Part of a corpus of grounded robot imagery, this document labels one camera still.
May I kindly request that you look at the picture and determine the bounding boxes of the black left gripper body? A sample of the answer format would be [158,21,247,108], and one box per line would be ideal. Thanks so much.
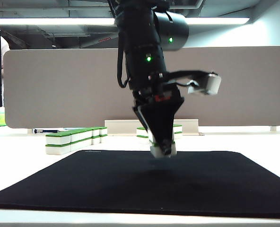
[130,70,185,109]

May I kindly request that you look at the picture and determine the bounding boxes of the grey-beige desk divider panel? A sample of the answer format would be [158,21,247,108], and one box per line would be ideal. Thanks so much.
[3,46,280,130]

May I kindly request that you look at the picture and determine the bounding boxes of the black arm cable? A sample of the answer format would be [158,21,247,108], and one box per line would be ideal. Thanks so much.
[117,35,132,88]

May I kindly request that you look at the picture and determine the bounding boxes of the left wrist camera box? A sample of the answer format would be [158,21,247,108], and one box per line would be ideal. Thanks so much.
[186,70,222,96]

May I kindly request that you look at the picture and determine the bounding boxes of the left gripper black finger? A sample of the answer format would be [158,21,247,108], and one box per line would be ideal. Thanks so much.
[132,105,153,140]
[139,97,185,157]

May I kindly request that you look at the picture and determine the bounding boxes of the black fabric desk mat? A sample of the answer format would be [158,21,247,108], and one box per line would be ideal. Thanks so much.
[0,150,280,220]

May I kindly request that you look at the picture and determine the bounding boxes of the man in white shirt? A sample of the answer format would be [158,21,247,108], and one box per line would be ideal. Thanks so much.
[0,35,11,52]

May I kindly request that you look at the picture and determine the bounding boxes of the long ceiling light strip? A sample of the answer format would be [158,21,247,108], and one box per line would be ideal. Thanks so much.
[0,17,251,26]

